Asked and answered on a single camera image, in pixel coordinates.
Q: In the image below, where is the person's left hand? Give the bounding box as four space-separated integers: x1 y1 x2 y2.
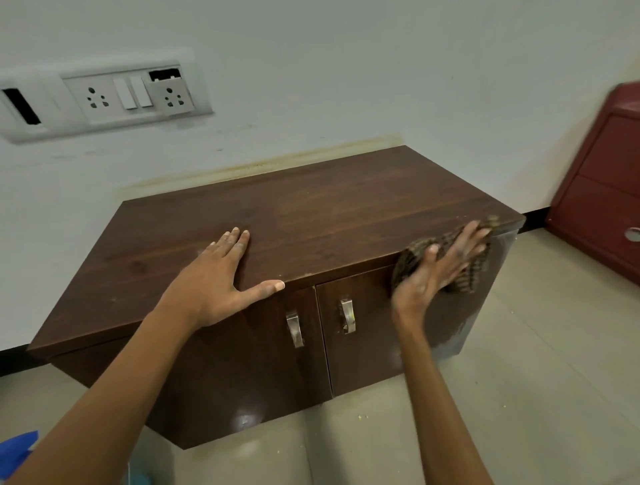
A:
160 228 286 331

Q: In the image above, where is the person's right hand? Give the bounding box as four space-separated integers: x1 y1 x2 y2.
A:
390 221 494 317

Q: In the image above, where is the brown striped cleaning cloth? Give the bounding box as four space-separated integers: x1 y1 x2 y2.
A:
391 216 501 295

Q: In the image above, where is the person's left forearm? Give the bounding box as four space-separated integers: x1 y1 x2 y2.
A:
0 305 196 485

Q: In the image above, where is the person's right forearm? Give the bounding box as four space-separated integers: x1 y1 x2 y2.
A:
392 306 500 485

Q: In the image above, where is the dark brown wooden cabinet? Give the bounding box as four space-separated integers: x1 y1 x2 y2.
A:
26 145 527 450

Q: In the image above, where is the maroon plastic drawer cabinet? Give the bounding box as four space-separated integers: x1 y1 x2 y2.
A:
545 81 640 287

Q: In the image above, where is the blue plastic object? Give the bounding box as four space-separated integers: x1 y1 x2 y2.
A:
0 431 40 481

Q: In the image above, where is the silver cabinet door handle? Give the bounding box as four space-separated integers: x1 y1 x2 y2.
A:
339 298 357 335
285 310 305 349

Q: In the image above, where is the white wall socket switch panel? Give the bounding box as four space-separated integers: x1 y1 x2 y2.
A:
59 62 215 127

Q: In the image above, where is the white wall plate with opening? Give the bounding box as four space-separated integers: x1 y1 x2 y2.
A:
0 70 63 146

